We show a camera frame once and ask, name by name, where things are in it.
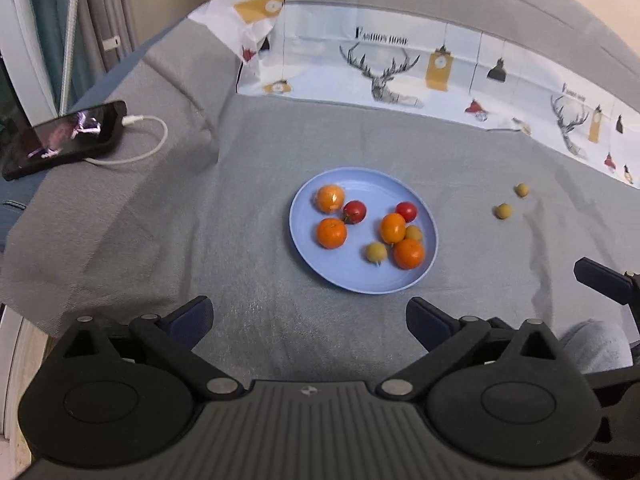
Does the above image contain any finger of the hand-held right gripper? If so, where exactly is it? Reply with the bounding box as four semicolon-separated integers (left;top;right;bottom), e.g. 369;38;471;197
573;257;640;311
587;372;640;413

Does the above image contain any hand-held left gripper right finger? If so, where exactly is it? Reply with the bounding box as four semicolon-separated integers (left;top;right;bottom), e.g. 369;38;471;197
376;296;573;402

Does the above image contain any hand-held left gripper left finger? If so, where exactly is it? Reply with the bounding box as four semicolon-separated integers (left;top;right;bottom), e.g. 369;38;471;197
47;296;242;402

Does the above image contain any round orange tangerine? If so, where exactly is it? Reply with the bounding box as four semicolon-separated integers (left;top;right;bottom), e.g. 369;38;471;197
393;238;426;270
315;184;347;214
316;217;349;250

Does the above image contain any light blue plate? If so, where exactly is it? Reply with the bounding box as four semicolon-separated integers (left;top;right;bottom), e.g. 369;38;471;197
289;167;439;295

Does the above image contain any oval orange tangerine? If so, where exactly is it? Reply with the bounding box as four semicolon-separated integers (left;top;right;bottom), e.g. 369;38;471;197
379;212;407;245

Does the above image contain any person's grey pants leg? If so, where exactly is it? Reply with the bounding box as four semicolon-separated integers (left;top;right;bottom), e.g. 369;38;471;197
559;319;635;375

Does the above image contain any dark blue cloth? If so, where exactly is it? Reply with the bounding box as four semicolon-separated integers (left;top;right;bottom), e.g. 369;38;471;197
0;172;38;256

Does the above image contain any black smartphone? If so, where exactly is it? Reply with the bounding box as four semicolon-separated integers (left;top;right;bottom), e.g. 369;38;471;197
1;100;129;181

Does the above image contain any white printed cloth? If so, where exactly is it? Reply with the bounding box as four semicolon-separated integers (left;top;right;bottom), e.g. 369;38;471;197
187;0;640;187

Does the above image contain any white pole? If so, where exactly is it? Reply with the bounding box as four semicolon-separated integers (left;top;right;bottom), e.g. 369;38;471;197
58;0;85;117

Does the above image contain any grey curtain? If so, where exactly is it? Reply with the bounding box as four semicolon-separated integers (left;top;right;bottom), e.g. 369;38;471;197
80;0;142;78

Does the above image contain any teal curtain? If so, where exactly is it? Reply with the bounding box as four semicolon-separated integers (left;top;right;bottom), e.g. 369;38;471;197
22;0;68;111

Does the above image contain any white charging cable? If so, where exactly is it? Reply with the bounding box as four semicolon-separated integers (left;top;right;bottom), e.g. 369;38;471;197
84;115;169;166

